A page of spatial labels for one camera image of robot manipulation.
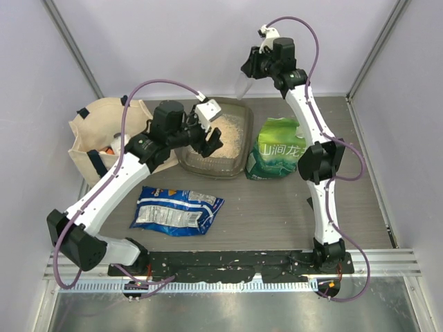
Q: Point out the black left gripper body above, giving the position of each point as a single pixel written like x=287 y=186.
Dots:
x=195 y=135

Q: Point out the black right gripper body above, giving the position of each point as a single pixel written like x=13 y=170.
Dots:
x=268 y=67

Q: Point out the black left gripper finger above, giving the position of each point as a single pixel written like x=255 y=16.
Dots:
x=214 y=142
x=201 y=149

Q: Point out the clear plastic scoop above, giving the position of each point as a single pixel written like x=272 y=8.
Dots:
x=243 y=85

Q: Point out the green cat litter bag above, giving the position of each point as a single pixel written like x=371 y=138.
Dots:
x=276 y=150

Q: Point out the black bag clip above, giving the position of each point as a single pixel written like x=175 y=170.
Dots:
x=310 y=202

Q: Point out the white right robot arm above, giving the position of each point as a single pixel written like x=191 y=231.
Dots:
x=320 y=162

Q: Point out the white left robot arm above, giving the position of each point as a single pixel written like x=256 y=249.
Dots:
x=75 y=232

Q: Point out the blue chip bag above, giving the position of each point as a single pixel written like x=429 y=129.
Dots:
x=177 y=213

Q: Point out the white bottle in tote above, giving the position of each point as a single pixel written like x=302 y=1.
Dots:
x=118 y=141

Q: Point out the orange item in tote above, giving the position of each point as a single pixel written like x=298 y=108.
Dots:
x=107 y=150

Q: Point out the beige canvas tote bag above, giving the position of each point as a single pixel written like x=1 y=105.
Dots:
x=94 y=128

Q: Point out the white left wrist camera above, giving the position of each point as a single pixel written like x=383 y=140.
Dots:
x=207 y=112

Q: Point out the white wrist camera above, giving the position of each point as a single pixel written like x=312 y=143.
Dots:
x=268 y=35
x=207 y=112

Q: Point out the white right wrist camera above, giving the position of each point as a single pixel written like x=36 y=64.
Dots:
x=268 y=35

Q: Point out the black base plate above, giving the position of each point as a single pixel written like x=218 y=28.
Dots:
x=233 y=267

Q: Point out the aluminium front rail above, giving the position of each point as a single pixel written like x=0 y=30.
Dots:
x=373 y=264

